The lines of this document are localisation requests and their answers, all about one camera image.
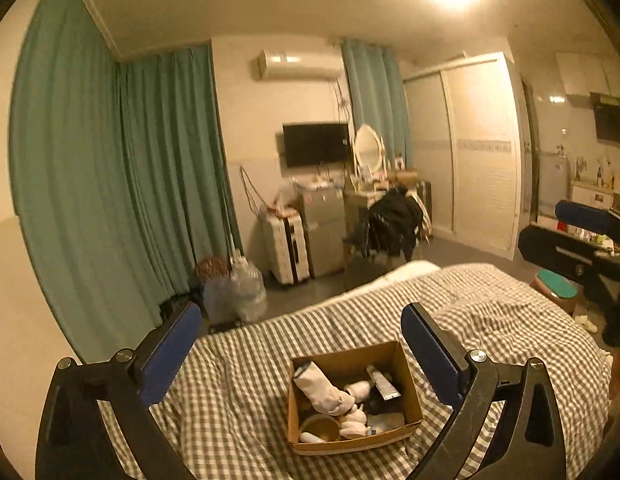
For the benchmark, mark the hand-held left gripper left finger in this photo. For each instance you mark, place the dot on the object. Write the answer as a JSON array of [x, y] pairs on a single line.
[[172, 350]]

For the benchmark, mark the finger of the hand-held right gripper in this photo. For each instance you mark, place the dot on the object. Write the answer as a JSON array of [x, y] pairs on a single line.
[[554, 247], [584, 215]]

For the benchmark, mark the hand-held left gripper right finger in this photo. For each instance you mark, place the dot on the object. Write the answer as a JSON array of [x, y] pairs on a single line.
[[432, 360]]

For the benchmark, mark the white tube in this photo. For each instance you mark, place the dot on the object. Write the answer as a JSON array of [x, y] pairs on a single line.
[[384, 384]]

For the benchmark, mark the black cup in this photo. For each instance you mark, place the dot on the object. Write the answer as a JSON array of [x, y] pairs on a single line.
[[375, 402]]

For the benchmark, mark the small white bottle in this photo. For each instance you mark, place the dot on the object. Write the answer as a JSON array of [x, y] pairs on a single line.
[[359, 390]]

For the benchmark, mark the cardboard box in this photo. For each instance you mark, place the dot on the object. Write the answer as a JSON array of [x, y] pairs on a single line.
[[340, 355]]

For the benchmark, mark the white sock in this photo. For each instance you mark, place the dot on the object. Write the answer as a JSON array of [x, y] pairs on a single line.
[[320, 390]]

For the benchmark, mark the round brown tape roll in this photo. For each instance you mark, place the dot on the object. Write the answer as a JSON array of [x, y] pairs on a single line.
[[310, 422]]

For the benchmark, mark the kitchen counter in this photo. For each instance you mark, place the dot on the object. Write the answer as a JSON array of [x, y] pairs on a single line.
[[592, 195]]

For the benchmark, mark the white slipper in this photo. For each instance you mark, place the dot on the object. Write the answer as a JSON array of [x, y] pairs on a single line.
[[587, 323]]

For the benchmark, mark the teal stool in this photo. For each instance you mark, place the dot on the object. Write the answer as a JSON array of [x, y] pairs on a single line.
[[557, 287]]

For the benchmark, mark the clear water jug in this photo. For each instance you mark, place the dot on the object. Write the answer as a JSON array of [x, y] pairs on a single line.
[[250, 290], [219, 300]]

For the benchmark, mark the checkered bed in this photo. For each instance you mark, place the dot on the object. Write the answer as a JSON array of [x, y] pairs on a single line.
[[489, 320]]

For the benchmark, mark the brown patterned basket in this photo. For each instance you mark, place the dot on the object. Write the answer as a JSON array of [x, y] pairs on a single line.
[[212, 267]]

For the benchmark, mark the white bed sheet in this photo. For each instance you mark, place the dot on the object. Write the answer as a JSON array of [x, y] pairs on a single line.
[[409, 270]]

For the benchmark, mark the black range hood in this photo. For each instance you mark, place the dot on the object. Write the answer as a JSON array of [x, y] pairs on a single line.
[[612, 120]]

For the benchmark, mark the white louvred wardrobe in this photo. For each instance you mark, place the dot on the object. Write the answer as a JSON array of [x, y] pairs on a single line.
[[469, 160]]

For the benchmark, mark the dark suitcase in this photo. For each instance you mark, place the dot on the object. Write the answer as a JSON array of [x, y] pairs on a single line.
[[423, 205]]

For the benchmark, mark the white kitchen cabinet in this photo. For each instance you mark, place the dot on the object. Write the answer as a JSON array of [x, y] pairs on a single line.
[[584, 75]]

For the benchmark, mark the black jacket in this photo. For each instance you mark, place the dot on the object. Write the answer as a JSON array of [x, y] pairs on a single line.
[[394, 222]]

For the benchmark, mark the white suitcase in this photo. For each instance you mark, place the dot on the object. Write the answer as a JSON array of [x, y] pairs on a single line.
[[285, 245]]

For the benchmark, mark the dressing table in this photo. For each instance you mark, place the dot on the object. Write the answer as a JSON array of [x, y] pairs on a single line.
[[357, 210]]

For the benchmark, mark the silver fridge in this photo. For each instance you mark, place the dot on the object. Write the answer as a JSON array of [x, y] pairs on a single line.
[[322, 230]]

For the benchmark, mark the wide green curtain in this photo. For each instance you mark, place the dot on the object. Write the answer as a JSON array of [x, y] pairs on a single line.
[[90, 160]]

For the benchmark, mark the oval white mirror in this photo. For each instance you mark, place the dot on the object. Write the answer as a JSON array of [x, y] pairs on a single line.
[[367, 147]]

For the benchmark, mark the narrow teal curtain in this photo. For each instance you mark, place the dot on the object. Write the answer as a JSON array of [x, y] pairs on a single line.
[[370, 90]]

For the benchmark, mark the white air conditioner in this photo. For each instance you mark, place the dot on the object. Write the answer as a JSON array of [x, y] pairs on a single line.
[[300, 64]]

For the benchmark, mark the black wall television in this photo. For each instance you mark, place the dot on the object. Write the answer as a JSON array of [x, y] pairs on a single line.
[[315, 144]]

